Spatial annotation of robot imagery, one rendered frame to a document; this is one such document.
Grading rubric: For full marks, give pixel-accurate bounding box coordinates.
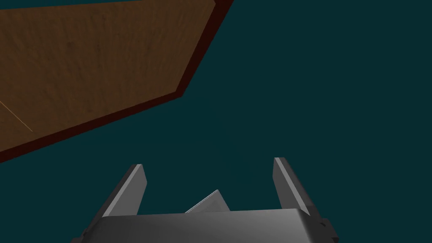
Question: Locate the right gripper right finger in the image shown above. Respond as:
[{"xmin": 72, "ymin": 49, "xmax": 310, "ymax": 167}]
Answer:
[{"xmin": 272, "ymin": 157, "xmax": 322, "ymax": 222}]

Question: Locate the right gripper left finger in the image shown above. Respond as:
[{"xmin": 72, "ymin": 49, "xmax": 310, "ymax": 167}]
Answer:
[{"xmin": 98, "ymin": 163, "xmax": 148, "ymax": 218}]

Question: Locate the brown wooden table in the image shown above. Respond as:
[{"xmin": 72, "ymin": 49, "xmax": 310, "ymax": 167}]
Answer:
[{"xmin": 0, "ymin": 0, "xmax": 235, "ymax": 164}]

